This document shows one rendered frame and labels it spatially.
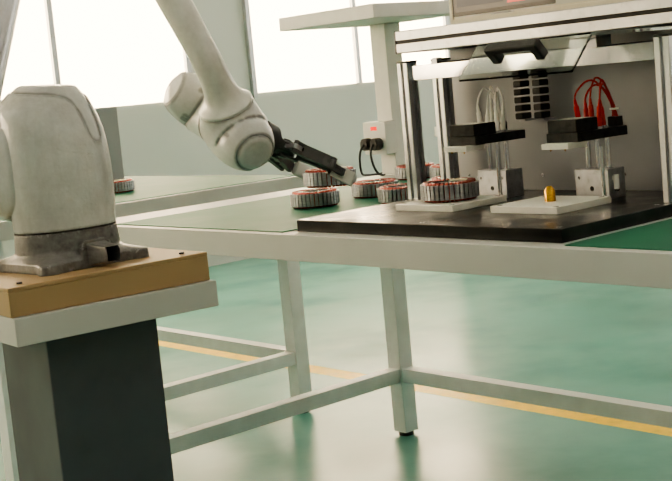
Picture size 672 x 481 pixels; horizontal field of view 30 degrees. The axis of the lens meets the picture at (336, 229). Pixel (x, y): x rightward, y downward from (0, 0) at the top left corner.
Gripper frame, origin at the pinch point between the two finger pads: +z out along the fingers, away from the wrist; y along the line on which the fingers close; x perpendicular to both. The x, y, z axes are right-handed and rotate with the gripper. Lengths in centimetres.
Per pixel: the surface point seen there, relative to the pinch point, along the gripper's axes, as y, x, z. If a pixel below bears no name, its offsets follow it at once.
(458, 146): -33.1, -7.4, 2.7
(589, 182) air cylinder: -56, -6, 15
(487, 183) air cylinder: -31.2, -4.9, 14.5
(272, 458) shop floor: 77, 56, 68
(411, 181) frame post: -13.3, -3.6, 10.7
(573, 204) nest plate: -65, 4, 4
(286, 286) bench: 108, 4, 76
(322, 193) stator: 13.4, -0.1, 9.4
